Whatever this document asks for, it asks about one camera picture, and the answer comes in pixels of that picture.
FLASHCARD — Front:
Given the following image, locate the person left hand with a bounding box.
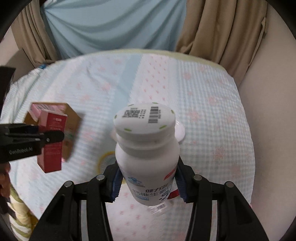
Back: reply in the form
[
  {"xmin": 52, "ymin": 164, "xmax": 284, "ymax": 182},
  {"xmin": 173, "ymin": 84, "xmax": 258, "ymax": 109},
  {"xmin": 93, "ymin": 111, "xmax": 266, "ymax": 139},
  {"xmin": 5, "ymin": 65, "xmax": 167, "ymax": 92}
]
[{"xmin": 0, "ymin": 162, "xmax": 11, "ymax": 198}]

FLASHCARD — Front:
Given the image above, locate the white vitamin bottle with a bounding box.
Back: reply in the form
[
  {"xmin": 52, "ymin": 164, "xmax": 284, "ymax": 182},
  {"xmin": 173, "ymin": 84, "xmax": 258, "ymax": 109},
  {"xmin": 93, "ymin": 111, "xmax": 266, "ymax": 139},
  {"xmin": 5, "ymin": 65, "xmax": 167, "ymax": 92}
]
[{"xmin": 113, "ymin": 103, "xmax": 180, "ymax": 206}]

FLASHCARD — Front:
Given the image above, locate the brown cardboard box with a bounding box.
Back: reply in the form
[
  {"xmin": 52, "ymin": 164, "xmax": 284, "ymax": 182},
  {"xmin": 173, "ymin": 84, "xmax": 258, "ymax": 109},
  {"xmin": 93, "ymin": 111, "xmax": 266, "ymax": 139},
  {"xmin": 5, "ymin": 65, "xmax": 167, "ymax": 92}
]
[{"xmin": 23, "ymin": 102, "xmax": 81, "ymax": 162}]

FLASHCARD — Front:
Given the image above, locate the green label white jar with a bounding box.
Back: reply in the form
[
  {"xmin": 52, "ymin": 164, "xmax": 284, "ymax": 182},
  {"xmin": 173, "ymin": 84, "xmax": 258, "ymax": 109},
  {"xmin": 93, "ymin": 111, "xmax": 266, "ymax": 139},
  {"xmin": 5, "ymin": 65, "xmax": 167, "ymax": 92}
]
[{"xmin": 175, "ymin": 120, "xmax": 186, "ymax": 143}]

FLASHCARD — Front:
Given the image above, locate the beige curtain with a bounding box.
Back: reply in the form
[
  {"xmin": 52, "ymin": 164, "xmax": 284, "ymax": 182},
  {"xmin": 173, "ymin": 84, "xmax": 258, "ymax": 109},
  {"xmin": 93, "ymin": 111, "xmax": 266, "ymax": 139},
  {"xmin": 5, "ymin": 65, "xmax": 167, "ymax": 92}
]
[
  {"xmin": 11, "ymin": 0, "xmax": 59, "ymax": 67},
  {"xmin": 176, "ymin": 0, "xmax": 268, "ymax": 85}
]

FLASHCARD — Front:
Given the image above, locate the yellow tape roll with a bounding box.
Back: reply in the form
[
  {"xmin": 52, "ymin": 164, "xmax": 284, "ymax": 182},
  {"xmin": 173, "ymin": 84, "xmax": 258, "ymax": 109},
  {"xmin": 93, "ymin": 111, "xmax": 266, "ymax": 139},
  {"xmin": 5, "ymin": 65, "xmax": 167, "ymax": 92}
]
[{"xmin": 98, "ymin": 151, "xmax": 116, "ymax": 174}]

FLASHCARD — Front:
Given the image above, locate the right beige curtain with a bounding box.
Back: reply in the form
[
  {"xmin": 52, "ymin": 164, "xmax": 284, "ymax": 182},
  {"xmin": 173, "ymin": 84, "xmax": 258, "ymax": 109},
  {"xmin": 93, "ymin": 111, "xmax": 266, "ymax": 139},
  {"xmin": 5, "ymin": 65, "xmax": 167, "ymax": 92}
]
[{"xmin": 176, "ymin": 0, "xmax": 268, "ymax": 85}]

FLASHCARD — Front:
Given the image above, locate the left beige curtain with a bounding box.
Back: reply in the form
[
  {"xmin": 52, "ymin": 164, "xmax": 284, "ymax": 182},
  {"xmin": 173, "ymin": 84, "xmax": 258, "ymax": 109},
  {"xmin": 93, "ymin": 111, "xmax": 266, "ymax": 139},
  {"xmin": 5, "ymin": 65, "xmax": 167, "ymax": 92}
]
[{"xmin": 11, "ymin": 0, "xmax": 59, "ymax": 67}]

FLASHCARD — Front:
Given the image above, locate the red medicine box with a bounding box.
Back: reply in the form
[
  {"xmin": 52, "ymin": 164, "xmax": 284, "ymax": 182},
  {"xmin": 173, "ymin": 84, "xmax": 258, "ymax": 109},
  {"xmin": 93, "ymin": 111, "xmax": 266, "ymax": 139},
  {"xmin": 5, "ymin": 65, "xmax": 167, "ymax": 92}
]
[{"xmin": 37, "ymin": 109, "xmax": 67, "ymax": 173}]

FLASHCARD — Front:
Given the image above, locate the light blue hanging cloth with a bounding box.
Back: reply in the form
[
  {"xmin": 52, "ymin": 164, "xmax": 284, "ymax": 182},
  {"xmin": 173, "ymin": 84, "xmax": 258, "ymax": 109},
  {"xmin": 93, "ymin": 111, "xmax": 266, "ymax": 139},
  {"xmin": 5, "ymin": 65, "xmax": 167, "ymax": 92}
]
[{"xmin": 41, "ymin": 1, "xmax": 186, "ymax": 59}]

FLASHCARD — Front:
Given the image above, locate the beige headboard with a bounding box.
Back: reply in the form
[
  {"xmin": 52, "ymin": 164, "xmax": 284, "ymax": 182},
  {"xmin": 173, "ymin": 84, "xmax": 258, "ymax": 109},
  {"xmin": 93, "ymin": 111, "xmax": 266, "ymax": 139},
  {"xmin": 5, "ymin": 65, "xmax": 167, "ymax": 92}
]
[{"xmin": 5, "ymin": 49, "xmax": 35, "ymax": 82}]

